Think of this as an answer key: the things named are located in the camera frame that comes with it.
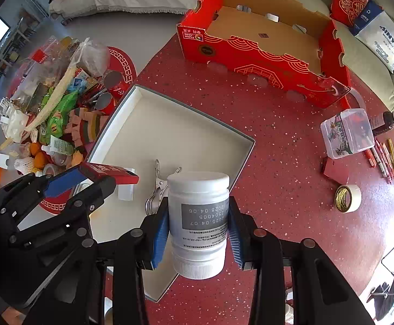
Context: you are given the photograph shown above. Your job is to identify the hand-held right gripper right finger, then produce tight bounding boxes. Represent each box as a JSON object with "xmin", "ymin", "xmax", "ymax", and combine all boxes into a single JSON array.
[{"xmin": 228, "ymin": 198, "xmax": 374, "ymax": 325}]

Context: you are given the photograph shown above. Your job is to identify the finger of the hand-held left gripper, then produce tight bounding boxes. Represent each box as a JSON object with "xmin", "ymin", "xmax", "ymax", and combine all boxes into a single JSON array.
[
  {"xmin": 0, "ymin": 167, "xmax": 89, "ymax": 225},
  {"xmin": 9, "ymin": 177, "xmax": 117, "ymax": 245}
]

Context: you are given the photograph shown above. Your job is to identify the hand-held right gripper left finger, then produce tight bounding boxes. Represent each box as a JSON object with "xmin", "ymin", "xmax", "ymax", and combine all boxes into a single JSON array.
[{"xmin": 21, "ymin": 198, "xmax": 170, "ymax": 325}]

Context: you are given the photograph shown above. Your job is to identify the white rectangular block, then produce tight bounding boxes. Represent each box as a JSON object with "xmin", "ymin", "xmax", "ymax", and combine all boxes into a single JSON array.
[{"xmin": 117, "ymin": 168, "xmax": 135, "ymax": 201}]

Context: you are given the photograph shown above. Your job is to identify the metal clip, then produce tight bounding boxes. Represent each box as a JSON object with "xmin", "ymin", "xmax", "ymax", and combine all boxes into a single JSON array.
[{"xmin": 145, "ymin": 159, "xmax": 183, "ymax": 215}]

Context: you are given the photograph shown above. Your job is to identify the large white jar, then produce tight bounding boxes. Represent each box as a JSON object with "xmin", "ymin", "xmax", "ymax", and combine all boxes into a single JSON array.
[{"xmin": 167, "ymin": 172, "xmax": 230, "ymax": 280}]

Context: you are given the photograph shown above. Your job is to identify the white tray with grey rim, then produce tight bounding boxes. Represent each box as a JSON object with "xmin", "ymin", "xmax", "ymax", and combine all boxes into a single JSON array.
[{"xmin": 86, "ymin": 84, "xmax": 256, "ymax": 303}]

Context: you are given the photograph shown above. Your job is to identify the small masking tape roll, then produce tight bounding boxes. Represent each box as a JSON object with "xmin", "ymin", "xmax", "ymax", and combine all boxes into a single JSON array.
[{"xmin": 335, "ymin": 184, "xmax": 362, "ymax": 214}]

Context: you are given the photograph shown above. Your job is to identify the white green tube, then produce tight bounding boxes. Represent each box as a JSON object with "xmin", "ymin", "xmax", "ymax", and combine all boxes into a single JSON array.
[{"xmin": 43, "ymin": 135, "xmax": 74, "ymax": 156}]

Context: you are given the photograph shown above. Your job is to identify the fruit in white foam net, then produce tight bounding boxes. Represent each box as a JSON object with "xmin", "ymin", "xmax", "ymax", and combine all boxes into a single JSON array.
[{"xmin": 14, "ymin": 157, "xmax": 35, "ymax": 173}]

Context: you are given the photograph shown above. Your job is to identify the striped knitted cloth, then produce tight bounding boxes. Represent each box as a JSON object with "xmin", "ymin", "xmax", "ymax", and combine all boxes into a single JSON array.
[{"xmin": 65, "ymin": 106, "xmax": 111, "ymax": 156}]

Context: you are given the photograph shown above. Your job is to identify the green snack packets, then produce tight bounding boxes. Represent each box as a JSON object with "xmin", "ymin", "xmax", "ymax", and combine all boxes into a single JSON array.
[{"xmin": 39, "ymin": 88, "xmax": 79, "ymax": 143}]

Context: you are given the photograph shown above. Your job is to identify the white plastic parts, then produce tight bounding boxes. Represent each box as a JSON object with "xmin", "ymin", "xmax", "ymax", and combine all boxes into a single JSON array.
[{"xmin": 0, "ymin": 98, "xmax": 31, "ymax": 143}]

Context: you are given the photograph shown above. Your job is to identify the red can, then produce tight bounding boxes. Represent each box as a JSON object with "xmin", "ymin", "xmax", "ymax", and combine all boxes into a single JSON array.
[
  {"xmin": 101, "ymin": 70, "xmax": 130, "ymax": 97},
  {"xmin": 93, "ymin": 93, "xmax": 118, "ymax": 116}
]

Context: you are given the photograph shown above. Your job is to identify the small red box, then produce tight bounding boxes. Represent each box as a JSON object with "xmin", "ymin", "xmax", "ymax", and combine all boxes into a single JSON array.
[{"xmin": 322, "ymin": 157, "xmax": 351, "ymax": 184}]

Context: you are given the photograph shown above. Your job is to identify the clear plastic bag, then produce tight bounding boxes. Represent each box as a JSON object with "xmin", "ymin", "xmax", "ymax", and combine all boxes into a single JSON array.
[{"xmin": 72, "ymin": 39, "xmax": 111, "ymax": 77}]

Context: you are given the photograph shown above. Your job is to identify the clear plastic container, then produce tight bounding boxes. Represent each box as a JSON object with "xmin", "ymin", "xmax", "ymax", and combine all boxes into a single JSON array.
[{"xmin": 321, "ymin": 108, "xmax": 375, "ymax": 160}]

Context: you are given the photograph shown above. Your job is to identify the row of pens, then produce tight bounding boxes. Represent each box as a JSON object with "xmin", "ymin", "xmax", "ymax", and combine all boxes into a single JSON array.
[{"xmin": 364, "ymin": 138, "xmax": 394, "ymax": 184}]

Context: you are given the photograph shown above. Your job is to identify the red cardboard box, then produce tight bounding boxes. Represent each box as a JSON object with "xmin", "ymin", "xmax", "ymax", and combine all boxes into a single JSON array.
[{"xmin": 177, "ymin": 0, "xmax": 352, "ymax": 109}]

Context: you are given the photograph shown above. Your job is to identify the brown glass bottle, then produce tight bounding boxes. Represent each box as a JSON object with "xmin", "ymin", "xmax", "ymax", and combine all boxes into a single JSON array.
[{"xmin": 370, "ymin": 109, "xmax": 394, "ymax": 136}]

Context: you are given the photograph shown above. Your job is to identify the cream sofa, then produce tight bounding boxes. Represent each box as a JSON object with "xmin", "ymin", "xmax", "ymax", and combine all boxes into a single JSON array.
[{"xmin": 285, "ymin": 0, "xmax": 394, "ymax": 109}]

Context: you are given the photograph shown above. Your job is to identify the white bag with blue print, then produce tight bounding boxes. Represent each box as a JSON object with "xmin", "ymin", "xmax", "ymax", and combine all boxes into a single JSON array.
[{"xmin": 349, "ymin": 0, "xmax": 394, "ymax": 73}]

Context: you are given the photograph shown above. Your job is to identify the red patterned bag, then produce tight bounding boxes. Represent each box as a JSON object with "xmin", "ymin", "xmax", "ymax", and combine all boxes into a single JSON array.
[{"xmin": 329, "ymin": 0, "xmax": 370, "ymax": 29}]

